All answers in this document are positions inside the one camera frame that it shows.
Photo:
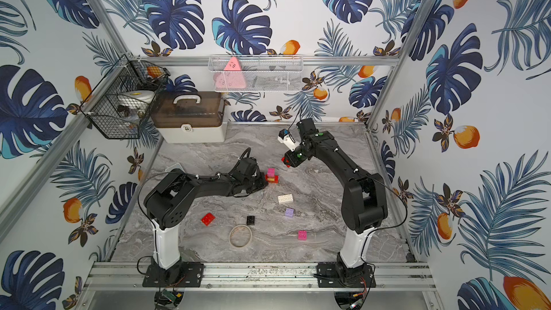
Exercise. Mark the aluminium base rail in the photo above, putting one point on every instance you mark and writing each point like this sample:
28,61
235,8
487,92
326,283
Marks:
293,277

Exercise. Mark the red 2x2 lego brick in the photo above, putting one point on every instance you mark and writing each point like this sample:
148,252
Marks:
208,219

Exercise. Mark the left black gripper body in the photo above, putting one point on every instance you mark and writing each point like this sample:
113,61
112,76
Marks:
259,179

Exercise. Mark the lilac 2x2 lego brick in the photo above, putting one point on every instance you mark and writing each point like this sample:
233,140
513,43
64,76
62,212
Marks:
289,213

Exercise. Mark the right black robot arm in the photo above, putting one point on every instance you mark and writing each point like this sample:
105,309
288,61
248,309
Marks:
364,203

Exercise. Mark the pink triangle object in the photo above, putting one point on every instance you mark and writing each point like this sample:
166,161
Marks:
231,77

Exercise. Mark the red 2x4 lego brick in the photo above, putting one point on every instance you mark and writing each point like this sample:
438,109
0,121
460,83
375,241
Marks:
274,179

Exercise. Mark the white 2x4 lego brick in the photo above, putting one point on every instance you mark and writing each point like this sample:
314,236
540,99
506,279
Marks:
284,199

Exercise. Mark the black wire basket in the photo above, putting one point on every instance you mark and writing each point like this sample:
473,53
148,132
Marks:
120,105

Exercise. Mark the clear wall shelf basket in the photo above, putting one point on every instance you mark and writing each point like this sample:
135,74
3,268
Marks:
264,73

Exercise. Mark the small red lego brick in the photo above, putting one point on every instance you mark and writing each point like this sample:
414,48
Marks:
285,161

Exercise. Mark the grey square card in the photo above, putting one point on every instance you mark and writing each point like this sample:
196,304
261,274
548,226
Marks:
176,166

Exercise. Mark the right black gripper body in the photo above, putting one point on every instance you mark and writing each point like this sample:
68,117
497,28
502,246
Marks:
297,156

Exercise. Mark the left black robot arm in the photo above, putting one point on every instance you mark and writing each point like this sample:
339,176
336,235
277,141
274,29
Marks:
169,202

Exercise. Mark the tape roll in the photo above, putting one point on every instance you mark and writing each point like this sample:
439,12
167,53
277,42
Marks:
240,236

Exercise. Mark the white bowl in basket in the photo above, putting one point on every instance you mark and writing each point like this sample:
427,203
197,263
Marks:
134,99

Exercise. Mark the brown lid storage box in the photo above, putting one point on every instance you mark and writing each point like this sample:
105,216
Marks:
190,118

